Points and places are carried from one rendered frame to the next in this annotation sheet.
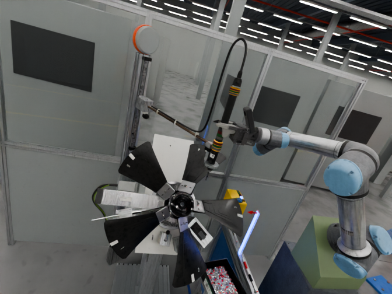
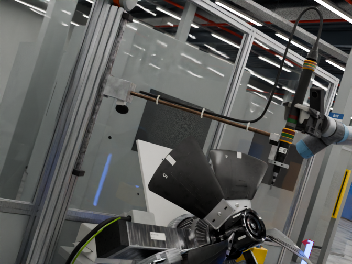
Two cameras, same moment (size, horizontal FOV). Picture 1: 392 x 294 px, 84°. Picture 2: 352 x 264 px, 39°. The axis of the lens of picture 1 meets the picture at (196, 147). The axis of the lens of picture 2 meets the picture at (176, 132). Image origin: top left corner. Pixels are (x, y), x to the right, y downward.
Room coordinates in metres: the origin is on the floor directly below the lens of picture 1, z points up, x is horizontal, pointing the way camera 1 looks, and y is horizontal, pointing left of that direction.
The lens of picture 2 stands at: (-0.38, 0.98, 1.43)
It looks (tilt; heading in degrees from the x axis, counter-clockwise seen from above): 0 degrees down; 333
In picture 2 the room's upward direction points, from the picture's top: 18 degrees clockwise
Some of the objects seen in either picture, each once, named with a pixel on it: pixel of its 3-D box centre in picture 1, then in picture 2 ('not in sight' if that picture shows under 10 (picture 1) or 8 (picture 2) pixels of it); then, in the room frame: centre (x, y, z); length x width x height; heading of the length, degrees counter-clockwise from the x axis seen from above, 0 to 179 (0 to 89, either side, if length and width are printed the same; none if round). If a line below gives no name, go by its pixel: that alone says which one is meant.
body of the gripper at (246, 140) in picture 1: (244, 133); (310, 121); (0.95, -0.20, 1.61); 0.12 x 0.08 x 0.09; 105
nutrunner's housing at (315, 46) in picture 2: (223, 124); (296, 107); (0.93, -0.09, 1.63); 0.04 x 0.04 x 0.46
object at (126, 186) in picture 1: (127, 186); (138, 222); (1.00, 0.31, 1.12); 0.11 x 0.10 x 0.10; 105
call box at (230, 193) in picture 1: (234, 202); (243, 253); (1.30, -0.36, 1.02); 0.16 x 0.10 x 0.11; 15
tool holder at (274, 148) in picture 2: (212, 154); (279, 151); (0.93, -0.08, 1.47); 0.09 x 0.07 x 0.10; 50
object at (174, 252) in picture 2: (125, 213); (171, 257); (0.85, 0.25, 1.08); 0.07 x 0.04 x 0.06; 115
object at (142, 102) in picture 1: (144, 104); (118, 89); (1.33, 0.39, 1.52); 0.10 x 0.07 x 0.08; 50
